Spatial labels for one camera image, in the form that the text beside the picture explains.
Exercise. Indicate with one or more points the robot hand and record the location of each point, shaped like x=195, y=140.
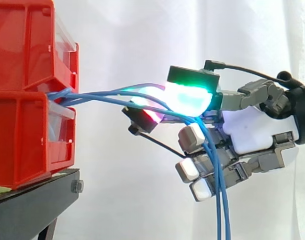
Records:
x=250, y=132

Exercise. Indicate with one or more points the black stand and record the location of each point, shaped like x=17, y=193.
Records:
x=30, y=200

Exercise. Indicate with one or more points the red bin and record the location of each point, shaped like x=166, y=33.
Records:
x=17, y=137
x=17, y=50

